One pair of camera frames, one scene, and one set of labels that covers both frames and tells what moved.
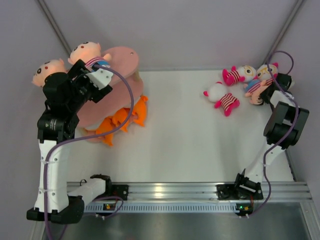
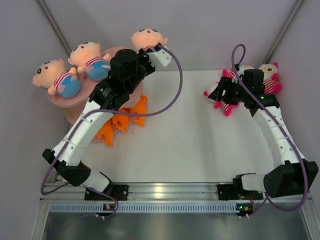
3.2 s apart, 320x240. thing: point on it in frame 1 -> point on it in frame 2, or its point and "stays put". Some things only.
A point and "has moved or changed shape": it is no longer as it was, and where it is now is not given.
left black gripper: (77, 73) -> (144, 56)
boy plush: (90, 53) stays put
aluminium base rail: (161, 191) stays put
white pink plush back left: (243, 74) stays put
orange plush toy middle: (120, 116) stays put
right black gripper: (263, 95) -> (225, 84)
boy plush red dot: (254, 87) has moved or changed shape
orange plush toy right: (140, 110) stays put
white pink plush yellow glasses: (263, 73) stays put
